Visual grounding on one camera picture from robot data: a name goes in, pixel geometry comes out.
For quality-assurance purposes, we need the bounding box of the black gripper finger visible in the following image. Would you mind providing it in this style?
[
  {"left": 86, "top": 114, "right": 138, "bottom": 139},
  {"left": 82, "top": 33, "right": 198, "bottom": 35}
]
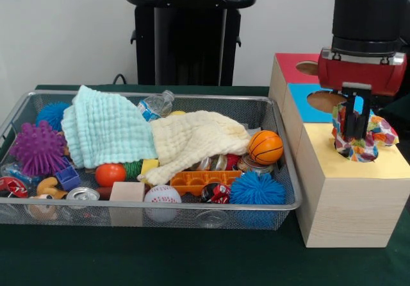
[
  {"left": 354, "top": 94, "right": 373, "bottom": 141},
  {"left": 342, "top": 92, "right": 358, "bottom": 141}
]

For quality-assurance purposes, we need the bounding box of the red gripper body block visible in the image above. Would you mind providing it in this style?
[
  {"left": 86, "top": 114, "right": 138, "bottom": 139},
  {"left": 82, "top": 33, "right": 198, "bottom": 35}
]
[{"left": 317, "top": 53, "right": 408, "bottom": 97}]

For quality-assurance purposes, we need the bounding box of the polka-dot paper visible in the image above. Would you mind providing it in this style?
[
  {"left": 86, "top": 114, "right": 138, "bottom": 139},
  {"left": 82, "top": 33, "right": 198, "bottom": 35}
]
[{"left": 331, "top": 103, "right": 400, "bottom": 163}]

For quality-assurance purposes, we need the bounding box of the wooden three-hole sorting box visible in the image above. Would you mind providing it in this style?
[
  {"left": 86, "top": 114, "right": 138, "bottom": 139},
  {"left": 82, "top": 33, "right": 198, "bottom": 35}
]
[{"left": 268, "top": 53, "right": 410, "bottom": 248}]

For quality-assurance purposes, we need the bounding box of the silver mesh bin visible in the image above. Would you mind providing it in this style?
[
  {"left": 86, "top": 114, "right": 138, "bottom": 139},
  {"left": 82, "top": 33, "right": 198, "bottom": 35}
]
[{"left": 0, "top": 90, "right": 304, "bottom": 231}]

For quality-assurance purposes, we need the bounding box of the orange toy basketball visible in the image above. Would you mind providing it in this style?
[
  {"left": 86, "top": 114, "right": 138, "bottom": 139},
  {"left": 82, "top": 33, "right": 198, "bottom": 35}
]
[{"left": 247, "top": 130, "right": 284, "bottom": 165}]

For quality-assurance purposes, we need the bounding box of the blue fuzzy ball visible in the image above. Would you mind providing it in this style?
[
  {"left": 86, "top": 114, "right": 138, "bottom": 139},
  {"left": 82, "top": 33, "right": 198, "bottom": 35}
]
[
  {"left": 35, "top": 102, "right": 70, "bottom": 131},
  {"left": 229, "top": 170, "right": 286, "bottom": 229}
]

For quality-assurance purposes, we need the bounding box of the cream cloth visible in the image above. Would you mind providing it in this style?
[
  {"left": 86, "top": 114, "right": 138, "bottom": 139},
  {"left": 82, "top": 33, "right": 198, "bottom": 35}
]
[{"left": 137, "top": 110, "right": 251, "bottom": 186}]

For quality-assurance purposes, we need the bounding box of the white toy baseball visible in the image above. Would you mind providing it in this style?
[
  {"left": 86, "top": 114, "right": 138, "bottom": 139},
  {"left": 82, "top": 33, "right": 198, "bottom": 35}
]
[{"left": 143, "top": 185, "right": 183, "bottom": 223}]

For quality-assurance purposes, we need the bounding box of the dark green tablecloth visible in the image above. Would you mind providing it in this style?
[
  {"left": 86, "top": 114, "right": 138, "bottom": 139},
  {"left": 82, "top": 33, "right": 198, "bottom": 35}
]
[{"left": 0, "top": 85, "right": 410, "bottom": 286}]

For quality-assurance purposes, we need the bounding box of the plain wooden block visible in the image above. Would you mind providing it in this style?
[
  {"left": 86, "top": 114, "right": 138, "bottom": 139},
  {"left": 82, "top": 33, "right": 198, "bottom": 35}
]
[{"left": 109, "top": 181, "right": 145, "bottom": 226}]

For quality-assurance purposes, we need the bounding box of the orange-red ball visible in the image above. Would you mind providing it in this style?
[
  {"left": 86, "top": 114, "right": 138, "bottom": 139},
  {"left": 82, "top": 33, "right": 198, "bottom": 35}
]
[{"left": 95, "top": 163, "right": 127, "bottom": 187}]

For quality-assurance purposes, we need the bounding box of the mint green cloth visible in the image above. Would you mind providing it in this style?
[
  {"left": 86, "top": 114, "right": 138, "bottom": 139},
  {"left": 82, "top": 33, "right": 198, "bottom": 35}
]
[{"left": 60, "top": 85, "right": 160, "bottom": 169}]

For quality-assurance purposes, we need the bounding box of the purple spiky ball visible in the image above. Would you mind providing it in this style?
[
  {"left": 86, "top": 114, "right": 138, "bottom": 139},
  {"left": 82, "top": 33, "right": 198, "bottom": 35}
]
[{"left": 9, "top": 121, "right": 68, "bottom": 178}]

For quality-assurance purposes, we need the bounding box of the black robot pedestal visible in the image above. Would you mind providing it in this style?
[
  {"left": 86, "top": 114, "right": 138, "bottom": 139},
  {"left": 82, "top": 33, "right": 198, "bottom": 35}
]
[{"left": 124, "top": 0, "right": 257, "bottom": 87}]

